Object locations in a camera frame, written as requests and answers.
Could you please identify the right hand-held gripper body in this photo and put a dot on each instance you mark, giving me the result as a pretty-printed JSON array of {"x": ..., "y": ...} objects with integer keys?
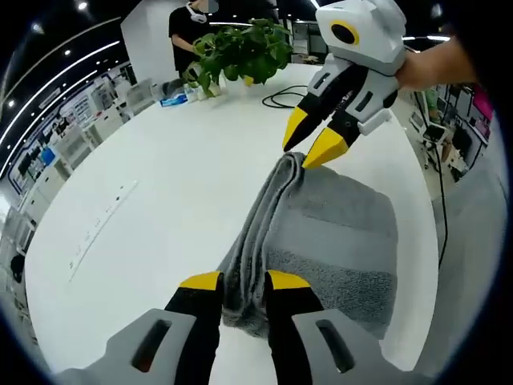
[{"x": 368, "y": 44}]

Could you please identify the blue tissue packet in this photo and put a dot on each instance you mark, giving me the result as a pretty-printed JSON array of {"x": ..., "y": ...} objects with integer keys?
[{"x": 174, "y": 100}]

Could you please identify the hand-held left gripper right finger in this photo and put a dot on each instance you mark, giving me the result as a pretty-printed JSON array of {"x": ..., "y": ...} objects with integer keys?
[{"x": 332, "y": 345}]

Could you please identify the white office chair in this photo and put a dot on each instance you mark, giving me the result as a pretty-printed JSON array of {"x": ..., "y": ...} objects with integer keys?
[
  {"x": 435, "y": 134},
  {"x": 72, "y": 144},
  {"x": 140, "y": 94}
]

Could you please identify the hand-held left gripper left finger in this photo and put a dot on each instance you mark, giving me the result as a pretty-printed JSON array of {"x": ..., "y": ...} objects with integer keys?
[{"x": 156, "y": 341}]

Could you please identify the blue container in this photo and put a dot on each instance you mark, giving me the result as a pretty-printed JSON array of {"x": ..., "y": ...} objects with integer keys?
[{"x": 48, "y": 156}]

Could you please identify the grey towel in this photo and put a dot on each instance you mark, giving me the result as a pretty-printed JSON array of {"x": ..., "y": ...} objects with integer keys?
[{"x": 340, "y": 232}]

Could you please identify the green potted plant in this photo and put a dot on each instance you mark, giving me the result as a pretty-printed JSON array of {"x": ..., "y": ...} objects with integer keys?
[{"x": 248, "y": 52}]

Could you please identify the pink display panel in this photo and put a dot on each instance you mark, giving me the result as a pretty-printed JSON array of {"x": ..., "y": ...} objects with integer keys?
[{"x": 483, "y": 108}]

